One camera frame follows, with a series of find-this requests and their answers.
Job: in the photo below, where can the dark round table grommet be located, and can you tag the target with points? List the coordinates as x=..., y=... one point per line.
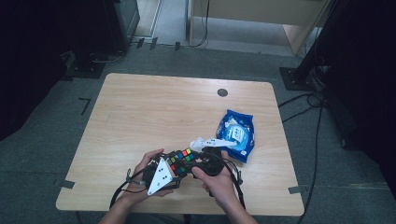
x=222, y=92

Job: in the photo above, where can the black angled floor tape mark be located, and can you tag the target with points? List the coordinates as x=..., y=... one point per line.
x=85, y=104

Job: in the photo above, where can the person's left hand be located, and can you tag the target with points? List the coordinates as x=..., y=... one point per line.
x=140, y=193

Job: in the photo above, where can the black cabinet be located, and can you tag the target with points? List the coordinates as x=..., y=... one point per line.
x=120, y=25

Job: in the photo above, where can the multicoloured puzzle cube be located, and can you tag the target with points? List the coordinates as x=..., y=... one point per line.
x=180, y=161

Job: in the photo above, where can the black stand base plate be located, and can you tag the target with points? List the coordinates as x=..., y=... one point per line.
x=291, y=79

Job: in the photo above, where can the grey tape piece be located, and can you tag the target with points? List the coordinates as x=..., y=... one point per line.
x=295, y=189
x=67, y=184

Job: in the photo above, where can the person's right hand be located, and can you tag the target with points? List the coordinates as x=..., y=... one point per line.
x=219, y=188

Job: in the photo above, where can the person's legs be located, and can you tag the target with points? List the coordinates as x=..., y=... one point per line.
x=162, y=219

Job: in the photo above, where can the light wooden cabinet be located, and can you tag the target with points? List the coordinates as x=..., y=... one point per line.
x=249, y=12

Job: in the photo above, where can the blue wet wipes pack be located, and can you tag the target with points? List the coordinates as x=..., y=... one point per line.
x=238, y=133

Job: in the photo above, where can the black stand pole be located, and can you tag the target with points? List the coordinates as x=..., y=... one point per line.
x=317, y=40

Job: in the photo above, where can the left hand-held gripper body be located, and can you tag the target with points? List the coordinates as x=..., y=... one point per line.
x=158, y=179

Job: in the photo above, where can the black floor tape strip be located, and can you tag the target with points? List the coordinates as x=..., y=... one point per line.
x=140, y=43
x=153, y=43
x=177, y=46

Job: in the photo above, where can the white wet wipe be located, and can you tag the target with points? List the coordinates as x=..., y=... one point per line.
x=196, y=144

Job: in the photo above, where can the black floor plate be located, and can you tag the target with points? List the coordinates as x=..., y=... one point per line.
x=84, y=70

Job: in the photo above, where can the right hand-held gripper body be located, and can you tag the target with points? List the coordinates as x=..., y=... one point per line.
x=213, y=161

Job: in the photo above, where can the dark curtain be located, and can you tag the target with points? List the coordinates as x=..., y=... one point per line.
x=31, y=62
x=367, y=77

